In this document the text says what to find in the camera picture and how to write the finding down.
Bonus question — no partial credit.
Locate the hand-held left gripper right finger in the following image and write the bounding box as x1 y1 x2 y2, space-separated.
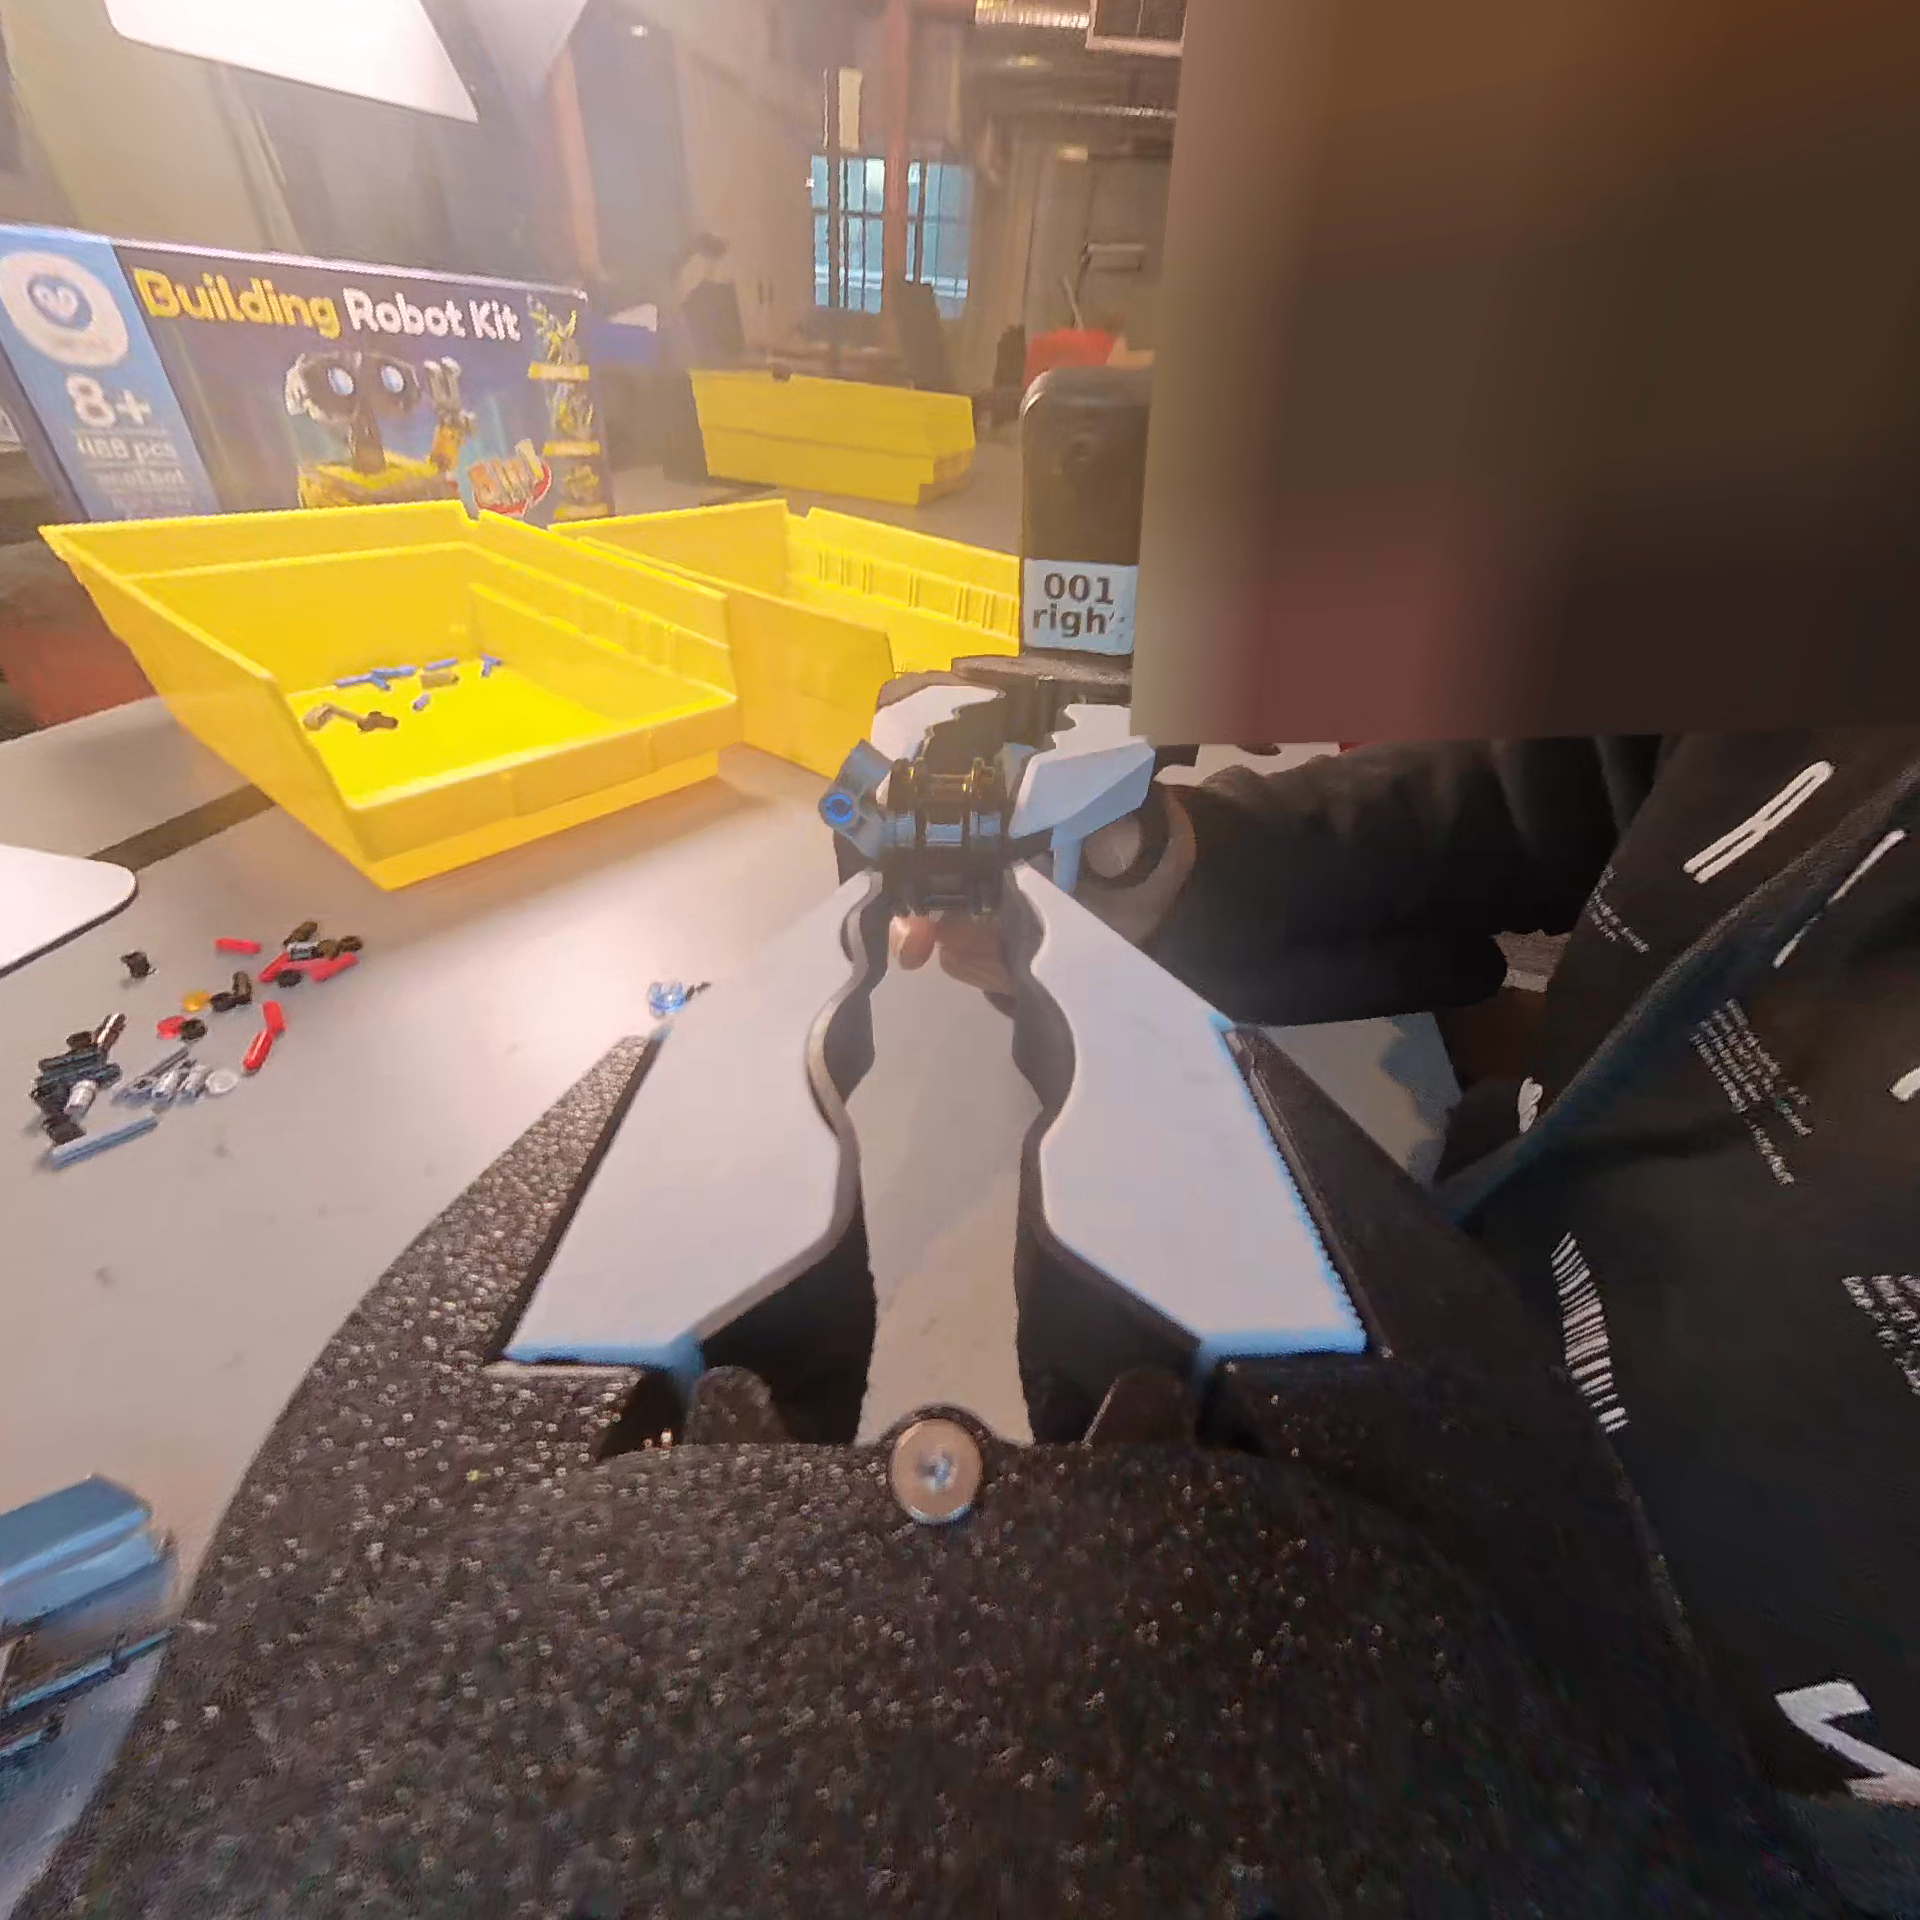
1008 873 1373 1366

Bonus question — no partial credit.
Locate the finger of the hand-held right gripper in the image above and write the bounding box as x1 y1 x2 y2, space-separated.
1015 736 1161 893
866 681 981 774

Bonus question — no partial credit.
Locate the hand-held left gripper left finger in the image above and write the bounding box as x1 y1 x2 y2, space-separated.
503 870 890 1369

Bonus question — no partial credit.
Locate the black toy wheel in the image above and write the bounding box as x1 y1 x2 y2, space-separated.
891 755 1010 922

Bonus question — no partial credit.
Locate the grey desk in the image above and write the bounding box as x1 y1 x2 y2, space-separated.
0 690 1479 1772

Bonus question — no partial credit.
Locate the person's right hand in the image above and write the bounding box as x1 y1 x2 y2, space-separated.
888 906 1028 995

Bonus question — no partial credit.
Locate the yellow storage bin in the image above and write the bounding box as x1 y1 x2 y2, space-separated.
690 368 981 510
555 498 1024 761
37 498 748 891

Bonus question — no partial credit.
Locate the large paned window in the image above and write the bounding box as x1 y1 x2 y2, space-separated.
810 150 977 320

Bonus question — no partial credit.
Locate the cluster of blue brick pins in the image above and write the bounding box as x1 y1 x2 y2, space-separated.
300 654 505 736

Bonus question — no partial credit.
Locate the pile of small brick pieces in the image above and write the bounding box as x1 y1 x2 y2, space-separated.
31 918 367 1168

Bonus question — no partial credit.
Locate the person in black hoodie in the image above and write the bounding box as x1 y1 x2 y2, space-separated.
1431 736 1920 1808

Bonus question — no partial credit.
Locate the blue robot kit box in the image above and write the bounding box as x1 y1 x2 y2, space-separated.
0 225 608 522

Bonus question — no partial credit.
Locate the white rounded base plate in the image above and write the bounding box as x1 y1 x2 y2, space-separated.
0 843 140 976

